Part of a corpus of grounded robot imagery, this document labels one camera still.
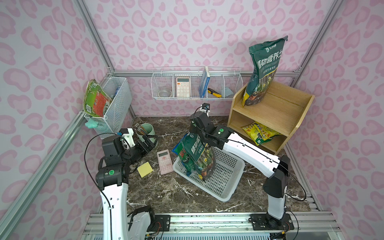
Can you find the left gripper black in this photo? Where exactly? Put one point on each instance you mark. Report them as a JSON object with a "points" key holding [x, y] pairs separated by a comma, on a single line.
{"points": [[143, 146]]}

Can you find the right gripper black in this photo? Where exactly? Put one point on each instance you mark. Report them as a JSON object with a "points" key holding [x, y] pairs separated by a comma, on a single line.
{"points": [[201, 135]]}

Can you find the dark green soil bag front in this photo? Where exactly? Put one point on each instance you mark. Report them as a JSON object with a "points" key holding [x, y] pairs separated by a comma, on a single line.
{"points": [[201, 158]]}

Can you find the dark green soil bag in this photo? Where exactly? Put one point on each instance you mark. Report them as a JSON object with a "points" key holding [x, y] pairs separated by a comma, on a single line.
{"points": [[201, 158], [266, 58]]}

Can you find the white plastic perforated basket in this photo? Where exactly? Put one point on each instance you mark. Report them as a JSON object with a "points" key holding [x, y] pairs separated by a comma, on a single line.
{"points": [[225, 178]]}

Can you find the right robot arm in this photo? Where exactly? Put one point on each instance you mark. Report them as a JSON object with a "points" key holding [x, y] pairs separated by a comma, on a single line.
{"points": [[275, 169]]}

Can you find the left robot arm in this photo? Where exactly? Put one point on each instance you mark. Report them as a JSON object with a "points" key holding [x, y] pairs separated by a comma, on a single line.
{"points": [[112, 181]]}

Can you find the yellow fertilizer packet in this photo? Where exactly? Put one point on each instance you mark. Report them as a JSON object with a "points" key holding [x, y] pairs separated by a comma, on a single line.
{"points": [[259, 133]]}

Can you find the wooden shelf unit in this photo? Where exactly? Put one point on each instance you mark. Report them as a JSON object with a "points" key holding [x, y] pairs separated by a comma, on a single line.
{"points": [[283, 109]]}

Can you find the mint green pen cup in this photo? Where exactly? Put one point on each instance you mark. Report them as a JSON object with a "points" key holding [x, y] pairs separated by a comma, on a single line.
{"points": [[151, 132]]}

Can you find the coloured pencils in cup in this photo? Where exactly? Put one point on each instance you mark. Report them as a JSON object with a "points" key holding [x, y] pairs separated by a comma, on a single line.
{"points": [[140, 130]]}

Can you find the yellow sticky note pad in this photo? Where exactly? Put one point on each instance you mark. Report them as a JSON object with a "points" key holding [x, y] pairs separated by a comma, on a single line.
{"points": [[145, 169]]}

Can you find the pink calculator on table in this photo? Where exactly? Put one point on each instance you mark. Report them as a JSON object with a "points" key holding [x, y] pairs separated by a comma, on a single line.
{"points": [[165, 162]]}

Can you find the yellow utility knife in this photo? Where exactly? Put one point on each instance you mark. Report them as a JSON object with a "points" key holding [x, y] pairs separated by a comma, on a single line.
{"points": [[214, 93]]}

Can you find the blue book in rack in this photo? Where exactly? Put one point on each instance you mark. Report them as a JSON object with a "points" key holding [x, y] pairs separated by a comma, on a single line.
{"points": [[203, 88]]}

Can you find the clear tape roll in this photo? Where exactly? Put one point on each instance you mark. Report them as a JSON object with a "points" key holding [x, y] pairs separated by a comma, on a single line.
{"points": [[165, 93]]}

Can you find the mint green sponge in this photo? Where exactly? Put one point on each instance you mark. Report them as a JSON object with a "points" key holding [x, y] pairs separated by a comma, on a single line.
{"points": [[91, 124]]}

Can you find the pink white calculator in rack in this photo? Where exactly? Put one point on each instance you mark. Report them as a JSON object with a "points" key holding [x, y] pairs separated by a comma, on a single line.
{"points": [[183, 87]]}

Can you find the green red seed packet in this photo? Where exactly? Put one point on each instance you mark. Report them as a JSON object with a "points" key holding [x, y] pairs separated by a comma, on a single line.
{"points": [[96, 102]]}

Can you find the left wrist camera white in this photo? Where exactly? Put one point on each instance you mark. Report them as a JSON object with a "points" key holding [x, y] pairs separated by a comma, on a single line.
{"points": [[127, 138]]}

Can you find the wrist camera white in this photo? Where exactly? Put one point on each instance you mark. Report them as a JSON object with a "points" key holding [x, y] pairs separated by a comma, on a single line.
{"points": [[127, 138], [205, 108]]}

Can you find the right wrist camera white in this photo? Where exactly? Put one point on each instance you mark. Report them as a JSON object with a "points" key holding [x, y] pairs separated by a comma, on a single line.
{"points": [[205, 108]]}

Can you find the white wire basket left wall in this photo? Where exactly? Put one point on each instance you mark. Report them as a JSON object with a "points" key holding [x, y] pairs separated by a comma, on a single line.
{"points": [[118, 89]]}

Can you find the white wire rack back wall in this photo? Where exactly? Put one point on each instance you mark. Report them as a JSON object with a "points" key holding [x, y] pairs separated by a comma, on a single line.
{"points": [[220, 78]]}

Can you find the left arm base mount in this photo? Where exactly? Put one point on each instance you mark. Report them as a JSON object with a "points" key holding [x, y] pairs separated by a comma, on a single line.
{"points": [[160, 223]]}

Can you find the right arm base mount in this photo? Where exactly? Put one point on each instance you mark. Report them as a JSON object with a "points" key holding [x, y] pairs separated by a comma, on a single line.
{"points": [[264, 222]]}

